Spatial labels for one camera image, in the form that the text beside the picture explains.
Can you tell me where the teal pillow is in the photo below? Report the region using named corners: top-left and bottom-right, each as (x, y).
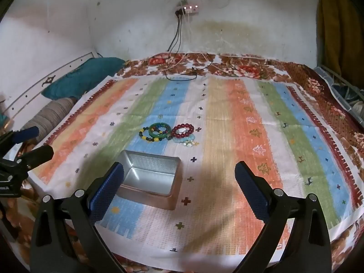
top-left (41, 57), bottom-right (125, 101)

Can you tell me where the light blue bead bracelet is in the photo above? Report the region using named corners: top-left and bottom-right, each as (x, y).
top-left (172, 135), bottom-right (197, 146)

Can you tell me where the white bed headboard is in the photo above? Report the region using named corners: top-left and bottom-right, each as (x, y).
top-left (3, 50), bottom-right (99, 129)

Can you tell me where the clutter beside bed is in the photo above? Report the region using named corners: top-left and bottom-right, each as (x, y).
top-left (314, 65), bottom-right (363, 126)

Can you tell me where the brown hanging cloth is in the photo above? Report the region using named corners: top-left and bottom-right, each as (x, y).
top-left (316, 0), bottom-right (363, 82)

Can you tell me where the black yellow bead bracelet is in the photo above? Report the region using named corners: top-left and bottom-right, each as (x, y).
top-left (138, 126), bottom-right (169, 143)

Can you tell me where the white cable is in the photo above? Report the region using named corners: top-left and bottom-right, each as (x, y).
top-left (154, 11), bottom-right (243, 76)

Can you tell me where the white power strip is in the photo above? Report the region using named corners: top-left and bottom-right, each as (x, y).
top-left (176, 4), bottom-right (200, 14)

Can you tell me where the floral brown bed sheet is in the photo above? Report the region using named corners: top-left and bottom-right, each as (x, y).
top-left (5, 53), bottom-right (363, 272)

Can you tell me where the black cable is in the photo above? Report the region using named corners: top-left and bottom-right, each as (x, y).
top-left (165, 11), bottom-right (217, 81)

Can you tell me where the grey striped rolled blanket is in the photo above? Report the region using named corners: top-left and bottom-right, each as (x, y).
top-left (21, 97), bottom-right (77, 144)

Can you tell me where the striped colourful cloth mat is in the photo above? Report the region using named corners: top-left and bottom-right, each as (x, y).
top-left (30, 76), bottom-right (363, 272)

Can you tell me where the silver metal tin box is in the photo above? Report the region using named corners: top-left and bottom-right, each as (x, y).
top-left (117, 150), bottom-right (183, 210)

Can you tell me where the red bead bracelet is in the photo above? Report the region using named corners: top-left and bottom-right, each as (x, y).
top-left (171, 123), bottom-right (195, 139)

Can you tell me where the green jade bangle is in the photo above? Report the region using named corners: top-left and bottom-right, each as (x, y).
top-left (148, 123), bottom-right (172, 139)

